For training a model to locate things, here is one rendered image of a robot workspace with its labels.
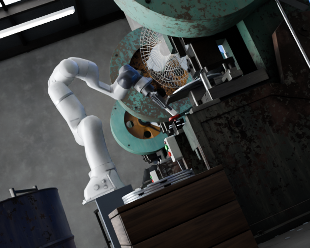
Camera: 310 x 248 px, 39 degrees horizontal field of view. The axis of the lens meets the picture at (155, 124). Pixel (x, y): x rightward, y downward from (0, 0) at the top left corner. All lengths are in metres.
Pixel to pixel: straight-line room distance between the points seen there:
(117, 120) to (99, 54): 4.24
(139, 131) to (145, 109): 1.81
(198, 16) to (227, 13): 0.12
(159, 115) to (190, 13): 1.79
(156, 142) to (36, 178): 4.11
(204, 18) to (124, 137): 3.52
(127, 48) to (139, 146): 1.81
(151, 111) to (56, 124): 5.60
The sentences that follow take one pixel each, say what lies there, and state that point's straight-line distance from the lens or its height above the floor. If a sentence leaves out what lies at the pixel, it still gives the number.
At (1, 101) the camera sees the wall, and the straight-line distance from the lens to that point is 9.40.
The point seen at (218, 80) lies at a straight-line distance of 2.25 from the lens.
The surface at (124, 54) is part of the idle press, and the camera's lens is 3.74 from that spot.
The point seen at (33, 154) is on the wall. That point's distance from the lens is 9.02.
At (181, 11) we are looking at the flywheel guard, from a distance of 1.91.
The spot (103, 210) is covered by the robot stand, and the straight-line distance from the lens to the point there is 2.10.
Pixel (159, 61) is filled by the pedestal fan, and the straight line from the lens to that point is 3.21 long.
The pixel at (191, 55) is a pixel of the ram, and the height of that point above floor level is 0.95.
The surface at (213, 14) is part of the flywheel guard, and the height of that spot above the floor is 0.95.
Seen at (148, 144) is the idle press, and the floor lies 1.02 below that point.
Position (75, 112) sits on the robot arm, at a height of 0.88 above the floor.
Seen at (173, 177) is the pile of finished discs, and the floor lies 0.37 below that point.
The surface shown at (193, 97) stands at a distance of 2.23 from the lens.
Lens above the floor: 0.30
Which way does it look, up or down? 10 degrees up
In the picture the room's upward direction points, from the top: 23 degrees counter-clockwise
